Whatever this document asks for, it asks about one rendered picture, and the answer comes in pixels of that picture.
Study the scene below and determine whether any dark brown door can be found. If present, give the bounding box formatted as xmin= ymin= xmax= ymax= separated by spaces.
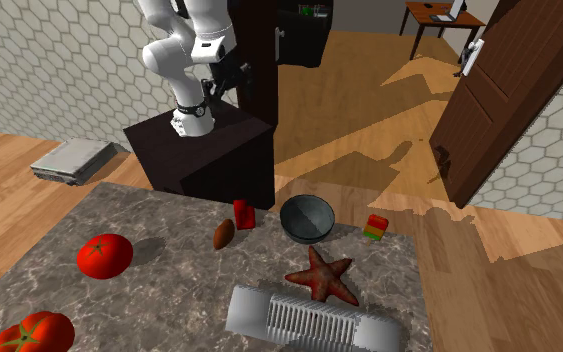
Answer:
xmin=226 ymin=0 xmax=286 ymax=129

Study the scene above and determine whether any dark cabinet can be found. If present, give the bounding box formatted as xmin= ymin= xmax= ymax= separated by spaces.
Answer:
xmin=276 ymin=0 xmax=334 ymax=69

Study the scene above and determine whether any dark robot stand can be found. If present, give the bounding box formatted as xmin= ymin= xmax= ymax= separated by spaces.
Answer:
xmin=122 ymin=101 xmax=276 ymax=211

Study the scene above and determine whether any brown egg-shaped thing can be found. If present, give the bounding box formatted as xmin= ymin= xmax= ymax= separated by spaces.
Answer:
xmin=212 ymin=218 xmax=237 ymax=252

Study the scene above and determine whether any grey bowl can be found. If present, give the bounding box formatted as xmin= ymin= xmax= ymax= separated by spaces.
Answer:
xmin=279 ymin=194 xmax=337 ymax=246

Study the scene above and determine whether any flat grey box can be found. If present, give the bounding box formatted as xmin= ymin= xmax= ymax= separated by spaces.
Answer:
xmin=29 ymin=137 xmax=119 ymax=187

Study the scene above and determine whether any red green ice lolly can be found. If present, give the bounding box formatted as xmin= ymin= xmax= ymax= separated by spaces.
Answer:
xmin=362 ymin=213 xmax=390 ymax=247

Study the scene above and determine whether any wooden desk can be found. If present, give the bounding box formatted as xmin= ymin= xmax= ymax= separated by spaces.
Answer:
xmin=398 ymin=0 xmax=487 ymax=63

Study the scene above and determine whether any round red tomato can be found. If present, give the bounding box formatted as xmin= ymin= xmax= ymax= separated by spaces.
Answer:
xmin=76 ymin=233 xmax=134 ymax=281

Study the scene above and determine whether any red starfish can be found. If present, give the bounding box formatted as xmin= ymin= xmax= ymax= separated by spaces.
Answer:
xmin=284 ymin=245 xmax=361 ymax=308

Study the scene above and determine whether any grey ribbed cylinder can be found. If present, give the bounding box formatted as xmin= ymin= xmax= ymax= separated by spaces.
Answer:
xmin=224 ymin=284 xmax=405 ymax=352

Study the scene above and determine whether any brown panelled door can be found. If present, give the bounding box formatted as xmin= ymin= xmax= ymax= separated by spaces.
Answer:
xmin=428 ymin=0 xmax=563 ymax=210

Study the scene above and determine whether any ribbed red tomato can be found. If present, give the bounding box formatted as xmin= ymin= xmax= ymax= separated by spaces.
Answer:
xmin=0 ymin=310 xmax=76 ymax=352

